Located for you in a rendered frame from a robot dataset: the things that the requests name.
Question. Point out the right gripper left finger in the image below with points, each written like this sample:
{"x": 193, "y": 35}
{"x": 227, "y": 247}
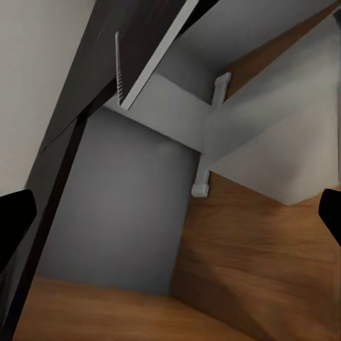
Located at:
{"x": 17, "y": 212}

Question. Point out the cabinet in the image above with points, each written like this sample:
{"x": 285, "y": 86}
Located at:
{"x": 69, "y": 311}

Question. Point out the desk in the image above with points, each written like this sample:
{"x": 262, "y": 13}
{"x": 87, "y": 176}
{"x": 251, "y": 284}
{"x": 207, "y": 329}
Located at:
{"x": 91, "y": 84}

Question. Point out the desktop computer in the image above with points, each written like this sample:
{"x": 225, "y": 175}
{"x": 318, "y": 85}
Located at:
{"x": 280, "y": 134}

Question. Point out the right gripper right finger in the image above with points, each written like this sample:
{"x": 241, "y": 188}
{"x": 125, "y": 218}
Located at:
{"x": 330, "y": 212}

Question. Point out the notebook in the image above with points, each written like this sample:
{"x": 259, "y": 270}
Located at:
{"x": 147, "y": 32}

